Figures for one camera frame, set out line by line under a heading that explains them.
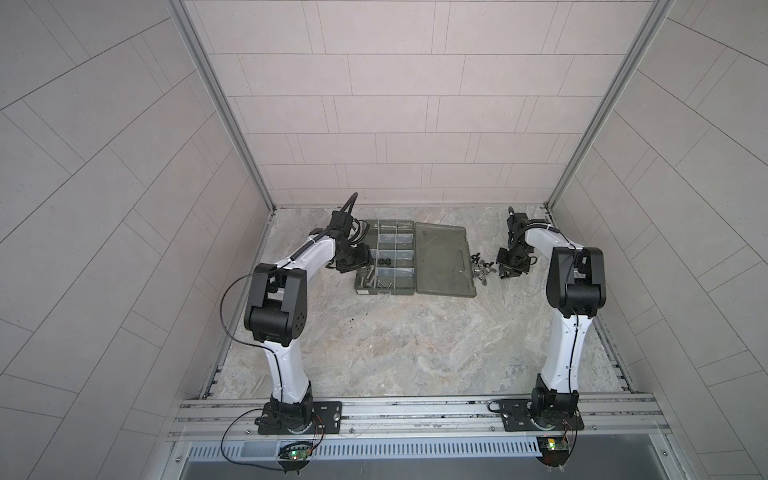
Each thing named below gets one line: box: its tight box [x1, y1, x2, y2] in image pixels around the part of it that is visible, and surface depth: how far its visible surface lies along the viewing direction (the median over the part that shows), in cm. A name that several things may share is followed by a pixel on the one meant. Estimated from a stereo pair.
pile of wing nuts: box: [470, 252, 497, 286], surface depth 101 cm
